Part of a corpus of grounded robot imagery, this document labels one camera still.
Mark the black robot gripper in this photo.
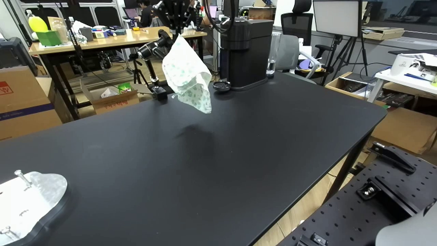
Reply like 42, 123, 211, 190
154, 0, 200, 33

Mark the white green floral towel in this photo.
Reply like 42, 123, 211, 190
162, 36, 211, 114

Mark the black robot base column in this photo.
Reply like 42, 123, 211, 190
213, 0, 273, 93

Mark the silver perforated drain rack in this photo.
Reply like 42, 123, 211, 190
0, 170, 68, 246

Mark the grey chair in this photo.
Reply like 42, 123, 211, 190
267, 33, 320, 78

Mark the black office chair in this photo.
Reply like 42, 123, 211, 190
281, 0, 312, 47

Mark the wooden work table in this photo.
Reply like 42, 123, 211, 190
27, 26, 209, 120

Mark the white projector screen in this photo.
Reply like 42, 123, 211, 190
312, 0, 361, 37

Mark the cardboard box left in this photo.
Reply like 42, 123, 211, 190
0, 66, 61, 141

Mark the white desk with papers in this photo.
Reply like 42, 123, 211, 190
367, 52, 437, 103

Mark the cardboard box right floor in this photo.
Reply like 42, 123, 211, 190
371, 108, 437, 155

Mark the black perforated breadboard table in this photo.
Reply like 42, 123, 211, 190
278, 144, 437, 246

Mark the black camera clamp arm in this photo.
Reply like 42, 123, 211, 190
129, 30, 172, 103

